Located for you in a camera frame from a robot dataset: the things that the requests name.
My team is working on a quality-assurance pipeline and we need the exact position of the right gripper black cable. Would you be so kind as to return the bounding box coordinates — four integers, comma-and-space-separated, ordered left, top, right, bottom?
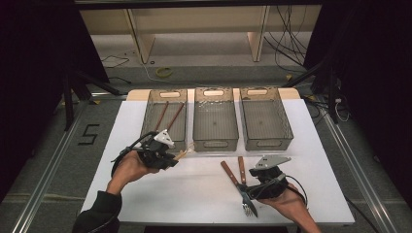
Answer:
251, 174, 309, 208

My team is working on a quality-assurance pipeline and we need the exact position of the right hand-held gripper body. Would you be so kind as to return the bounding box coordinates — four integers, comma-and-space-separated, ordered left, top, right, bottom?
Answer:
254, 155, 292, 200

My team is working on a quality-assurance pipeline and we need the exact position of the white table sheet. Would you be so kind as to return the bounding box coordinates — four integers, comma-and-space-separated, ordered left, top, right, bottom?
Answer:
77, 98, 356, 226

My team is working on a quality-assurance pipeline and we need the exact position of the white floor cable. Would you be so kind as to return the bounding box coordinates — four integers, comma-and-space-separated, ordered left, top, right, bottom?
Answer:
139, 61, 195, 87

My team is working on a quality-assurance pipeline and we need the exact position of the grey translucent plastic bin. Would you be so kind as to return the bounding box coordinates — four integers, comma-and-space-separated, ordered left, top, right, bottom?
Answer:
139, 88, 189, 154
192, 86, 240, 152
238, 85, 294, 151

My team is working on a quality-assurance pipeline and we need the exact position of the white cable with plug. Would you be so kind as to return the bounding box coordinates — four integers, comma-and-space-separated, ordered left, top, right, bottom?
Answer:
334, 98, 352, 123

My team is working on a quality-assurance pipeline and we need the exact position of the thin black floor cable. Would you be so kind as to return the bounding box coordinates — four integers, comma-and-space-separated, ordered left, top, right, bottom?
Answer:
100, 54, 131, 69

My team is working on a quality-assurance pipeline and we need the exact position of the yellow tape roll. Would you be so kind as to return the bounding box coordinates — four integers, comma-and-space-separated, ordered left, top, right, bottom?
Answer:
155, 66, 174, 79

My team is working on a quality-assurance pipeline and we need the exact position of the brown wooden chopstick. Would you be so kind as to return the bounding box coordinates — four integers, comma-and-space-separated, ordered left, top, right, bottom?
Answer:
154, 101, 170, 133
165, 102, 187, 131

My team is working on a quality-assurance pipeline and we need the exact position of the wooden-handled fork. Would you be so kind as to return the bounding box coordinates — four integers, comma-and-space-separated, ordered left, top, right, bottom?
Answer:
237, 155, 256, 217

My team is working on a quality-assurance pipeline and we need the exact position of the wooden-handled table knife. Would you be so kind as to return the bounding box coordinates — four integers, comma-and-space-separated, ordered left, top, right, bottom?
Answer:
221, 160, 258, 218

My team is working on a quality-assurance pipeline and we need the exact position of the black curtain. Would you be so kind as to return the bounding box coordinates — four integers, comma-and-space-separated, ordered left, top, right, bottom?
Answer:
0, 0, 110, 203
303, 0, 412, 203

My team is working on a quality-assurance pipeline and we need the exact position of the person's right hand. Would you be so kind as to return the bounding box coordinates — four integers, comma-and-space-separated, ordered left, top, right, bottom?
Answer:
257, 183, 308, 221

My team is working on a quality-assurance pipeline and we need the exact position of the person's left hand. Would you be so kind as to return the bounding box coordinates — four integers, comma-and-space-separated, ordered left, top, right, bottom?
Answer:
106, 150, 159, 195

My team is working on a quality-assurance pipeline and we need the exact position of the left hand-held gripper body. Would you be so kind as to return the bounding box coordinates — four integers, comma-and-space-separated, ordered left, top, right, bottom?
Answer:
137, 129, 176, 169

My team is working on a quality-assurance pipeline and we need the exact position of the aluminium floor rail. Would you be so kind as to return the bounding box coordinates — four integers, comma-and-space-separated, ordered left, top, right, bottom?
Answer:
11, 100, 90, 233
318, 103, 398, 233

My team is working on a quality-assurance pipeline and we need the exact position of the black metal stand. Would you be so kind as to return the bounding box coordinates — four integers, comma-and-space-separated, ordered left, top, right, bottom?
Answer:
283, 61, 342, 124
62, 69, 123, 131

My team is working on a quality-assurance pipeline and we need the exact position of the light wooden shelf unit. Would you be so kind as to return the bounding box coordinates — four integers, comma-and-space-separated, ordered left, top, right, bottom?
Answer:
79, 4, 323, 65

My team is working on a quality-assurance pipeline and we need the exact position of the bundle of black cables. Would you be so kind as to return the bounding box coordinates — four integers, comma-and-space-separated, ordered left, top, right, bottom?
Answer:
262, 4, 309, 70

